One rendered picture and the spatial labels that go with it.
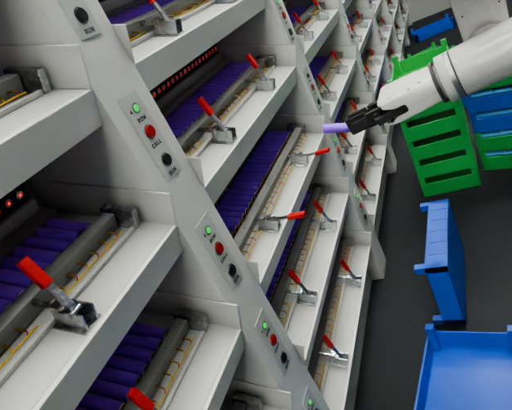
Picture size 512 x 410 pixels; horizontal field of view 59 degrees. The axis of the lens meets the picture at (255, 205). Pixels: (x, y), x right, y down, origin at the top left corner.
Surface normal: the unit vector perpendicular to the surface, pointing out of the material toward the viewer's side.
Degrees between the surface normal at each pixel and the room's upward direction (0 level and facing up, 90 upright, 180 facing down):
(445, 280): 90
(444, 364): 0
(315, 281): 21
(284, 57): 90
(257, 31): 90
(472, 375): 0
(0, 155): 111
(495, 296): 0
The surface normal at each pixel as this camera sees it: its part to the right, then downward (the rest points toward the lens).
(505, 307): -0.42, -0.81
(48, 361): -0.08, -0.83
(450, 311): -0.33, 0.55
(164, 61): 0.95, 0.10
